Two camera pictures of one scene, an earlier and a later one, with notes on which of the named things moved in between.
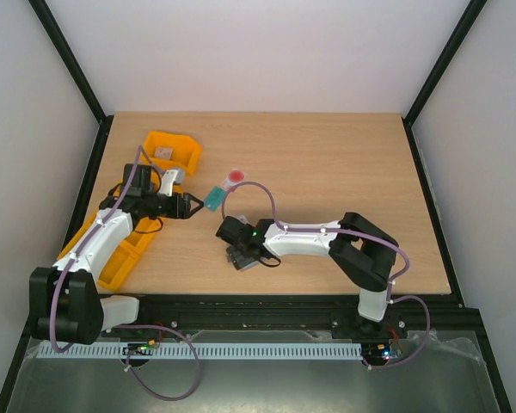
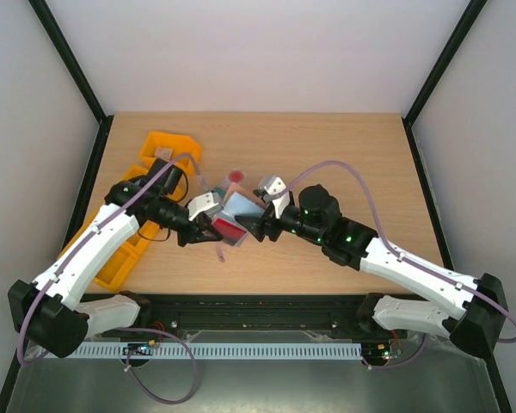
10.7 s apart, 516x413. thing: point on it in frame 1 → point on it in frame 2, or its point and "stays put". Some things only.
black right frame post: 469,19 stays put
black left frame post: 77,76 stays put
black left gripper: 183,211 → 198,229
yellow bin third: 130,250 stays put
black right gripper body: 239,256 → 269,224
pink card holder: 239,261 → 227,228
